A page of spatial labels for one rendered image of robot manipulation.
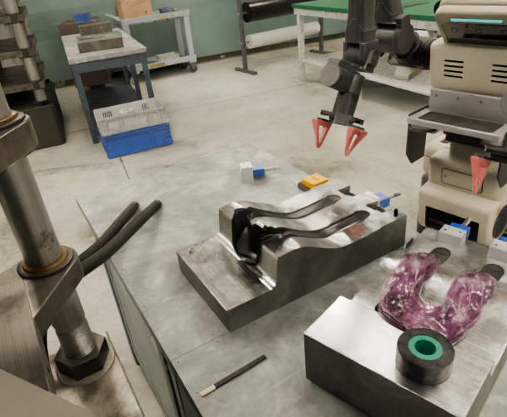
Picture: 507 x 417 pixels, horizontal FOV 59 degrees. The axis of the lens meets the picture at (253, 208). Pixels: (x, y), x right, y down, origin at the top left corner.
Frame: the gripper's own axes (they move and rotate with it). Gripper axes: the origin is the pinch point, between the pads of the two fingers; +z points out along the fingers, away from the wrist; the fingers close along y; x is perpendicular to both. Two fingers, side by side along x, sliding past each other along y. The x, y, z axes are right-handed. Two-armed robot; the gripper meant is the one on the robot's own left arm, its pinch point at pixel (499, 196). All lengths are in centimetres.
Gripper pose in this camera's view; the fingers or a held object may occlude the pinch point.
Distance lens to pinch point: 103.2
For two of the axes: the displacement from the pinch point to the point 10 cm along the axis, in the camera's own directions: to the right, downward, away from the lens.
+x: 7.0, 0.4, 7.1
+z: -2.5, 9.5, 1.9
